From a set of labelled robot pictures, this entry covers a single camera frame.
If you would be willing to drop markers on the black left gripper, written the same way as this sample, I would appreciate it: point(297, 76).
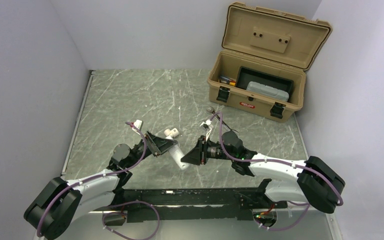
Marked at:
point(158, 145)

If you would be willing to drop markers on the tan plastic toolbox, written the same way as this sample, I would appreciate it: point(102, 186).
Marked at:
point(270, 41)

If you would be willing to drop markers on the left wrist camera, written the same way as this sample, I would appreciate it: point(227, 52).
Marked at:
point(137, 125)

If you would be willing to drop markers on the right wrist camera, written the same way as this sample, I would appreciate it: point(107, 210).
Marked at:
point(208, 127)

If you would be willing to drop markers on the black toolbox left latch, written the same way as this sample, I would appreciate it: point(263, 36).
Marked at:
point(223, 94)

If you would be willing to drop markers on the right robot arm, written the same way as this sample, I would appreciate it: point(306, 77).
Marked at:
point(309, 181)

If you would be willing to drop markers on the silver open-end wrench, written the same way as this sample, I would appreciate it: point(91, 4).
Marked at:
point(210, 110)

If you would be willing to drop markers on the grey plastic case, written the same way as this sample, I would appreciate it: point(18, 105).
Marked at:
point(267, 91)

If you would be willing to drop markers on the black toolbox latch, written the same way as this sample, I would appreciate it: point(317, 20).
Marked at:
point(223, 94)
point(277, 110)

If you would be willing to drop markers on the black tray in toolbox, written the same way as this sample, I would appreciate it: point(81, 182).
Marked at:
point(246, 75)

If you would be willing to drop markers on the white plastic pipe elbow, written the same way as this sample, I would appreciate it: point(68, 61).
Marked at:
point(171, 133)

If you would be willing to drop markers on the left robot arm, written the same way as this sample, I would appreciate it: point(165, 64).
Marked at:
point(63, 201)

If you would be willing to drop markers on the black toolbox right latch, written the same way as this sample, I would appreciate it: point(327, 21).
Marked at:
point(277, 110)

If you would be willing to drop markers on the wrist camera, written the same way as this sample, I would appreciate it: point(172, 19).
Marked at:
point(137, 125)
point(208, 127)

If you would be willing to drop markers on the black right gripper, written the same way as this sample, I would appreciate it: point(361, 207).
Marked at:
point(199, 154)

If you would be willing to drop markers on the white remote control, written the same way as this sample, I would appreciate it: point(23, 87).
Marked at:
point(177, 154)

